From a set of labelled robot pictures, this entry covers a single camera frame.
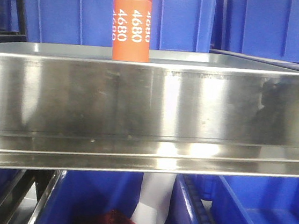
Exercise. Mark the orange cylindrical capacitor 4680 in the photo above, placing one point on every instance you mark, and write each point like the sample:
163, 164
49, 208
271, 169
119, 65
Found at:
131, 30

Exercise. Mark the silver metal tray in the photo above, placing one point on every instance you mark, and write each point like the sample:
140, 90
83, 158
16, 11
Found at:
156, 56

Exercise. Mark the blue bin behind capacitor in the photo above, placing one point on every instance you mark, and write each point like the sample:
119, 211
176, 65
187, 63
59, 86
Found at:
176, 24

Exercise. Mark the blue bin lower middle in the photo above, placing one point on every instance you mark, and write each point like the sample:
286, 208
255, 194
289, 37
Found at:
84, 193

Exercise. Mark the blue bin lower right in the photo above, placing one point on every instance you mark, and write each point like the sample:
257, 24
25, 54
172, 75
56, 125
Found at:
203, 199

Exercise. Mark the blue bin upper right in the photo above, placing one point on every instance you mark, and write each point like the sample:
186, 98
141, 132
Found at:
262, 28

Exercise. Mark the stainless steel shelf rail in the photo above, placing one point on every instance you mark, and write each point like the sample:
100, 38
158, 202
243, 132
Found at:
59, 112

